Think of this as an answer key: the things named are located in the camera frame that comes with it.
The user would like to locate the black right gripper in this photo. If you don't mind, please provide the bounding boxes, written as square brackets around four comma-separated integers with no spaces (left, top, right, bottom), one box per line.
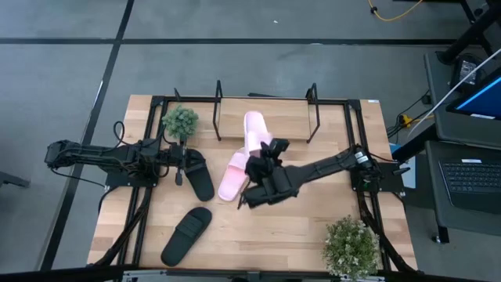
[244,137,291,183]

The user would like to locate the black slide sandal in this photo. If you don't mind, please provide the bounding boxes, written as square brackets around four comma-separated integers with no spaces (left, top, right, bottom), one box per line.
[182,148,215,203]
[160,207,213,268]

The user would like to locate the pink rubber slide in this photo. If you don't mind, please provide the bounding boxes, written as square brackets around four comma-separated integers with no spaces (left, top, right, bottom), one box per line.
[243,110,274,157]
[218,147,251,203]

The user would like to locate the small green potted plant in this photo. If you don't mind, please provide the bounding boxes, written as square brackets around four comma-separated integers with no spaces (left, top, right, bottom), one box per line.
[161,104,200,140]

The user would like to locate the silver aluminium bar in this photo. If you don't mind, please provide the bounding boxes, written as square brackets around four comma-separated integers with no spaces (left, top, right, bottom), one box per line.
[121,269,387,282]

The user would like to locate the bushy pale flowering plant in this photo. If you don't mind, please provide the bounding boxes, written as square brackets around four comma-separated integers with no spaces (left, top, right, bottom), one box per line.
[323,215,380,281]

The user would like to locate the grey furniture foot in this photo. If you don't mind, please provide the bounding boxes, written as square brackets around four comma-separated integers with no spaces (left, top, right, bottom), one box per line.
[0,171,31,189]

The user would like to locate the grey laptop desk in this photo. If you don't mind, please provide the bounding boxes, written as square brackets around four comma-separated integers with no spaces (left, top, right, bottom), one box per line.
[426,140,501,244]

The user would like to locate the grey side desk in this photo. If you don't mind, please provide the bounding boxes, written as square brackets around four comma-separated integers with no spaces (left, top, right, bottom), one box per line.
[424,49,501,152]

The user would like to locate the dark laptop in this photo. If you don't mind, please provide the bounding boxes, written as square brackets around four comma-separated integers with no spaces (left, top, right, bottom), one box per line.
[438,158,501,215]

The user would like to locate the black power adapter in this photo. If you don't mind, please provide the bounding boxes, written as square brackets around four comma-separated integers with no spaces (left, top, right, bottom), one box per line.
[449,54,483,90]

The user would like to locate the monitor with blue screen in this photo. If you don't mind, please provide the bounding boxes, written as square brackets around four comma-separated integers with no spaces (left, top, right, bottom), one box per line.
[445,68,501,121]

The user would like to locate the black stand leg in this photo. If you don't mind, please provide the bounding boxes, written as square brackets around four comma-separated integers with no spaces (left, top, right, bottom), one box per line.
[436,0,501,66]

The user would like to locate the wooden shoe shelf black frame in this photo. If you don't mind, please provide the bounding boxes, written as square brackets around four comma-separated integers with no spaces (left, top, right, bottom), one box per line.
[212,80,321,144]

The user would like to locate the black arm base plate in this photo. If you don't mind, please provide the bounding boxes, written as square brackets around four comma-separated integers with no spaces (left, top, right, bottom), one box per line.
[104,172,157,188]
[349,161,406,193]

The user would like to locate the black metal rig frame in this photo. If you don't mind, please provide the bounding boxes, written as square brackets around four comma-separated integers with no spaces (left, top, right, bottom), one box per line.
[88,88,418,282]

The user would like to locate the black floor cables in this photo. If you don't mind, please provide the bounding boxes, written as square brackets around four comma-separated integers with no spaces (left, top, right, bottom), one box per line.
[386,90,434,138]

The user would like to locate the yellow cable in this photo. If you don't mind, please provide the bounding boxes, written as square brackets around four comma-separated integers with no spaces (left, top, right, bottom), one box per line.
[367,0,424,23]

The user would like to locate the white cable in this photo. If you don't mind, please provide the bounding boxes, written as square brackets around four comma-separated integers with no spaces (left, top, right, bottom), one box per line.
[409,46,501,136]

